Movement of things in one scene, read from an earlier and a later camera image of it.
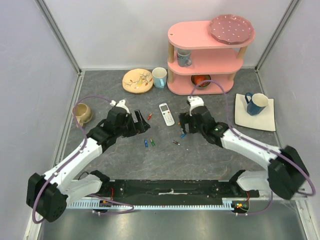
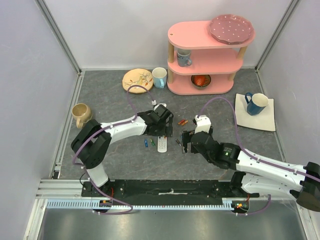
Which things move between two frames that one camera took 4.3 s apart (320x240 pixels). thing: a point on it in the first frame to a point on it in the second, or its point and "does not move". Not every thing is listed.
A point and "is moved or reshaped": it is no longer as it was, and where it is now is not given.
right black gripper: (188, 122) to (186, 141)
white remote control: (166, 114) is moved or reshaped
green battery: (152, 142) does not move
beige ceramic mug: (83, 113) does not move
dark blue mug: (256, 102) does not move
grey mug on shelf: (183, 57) does not move
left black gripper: (144, 126) to (166, 131)
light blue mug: (159, 77) does not move
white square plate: (265, 120) does not move
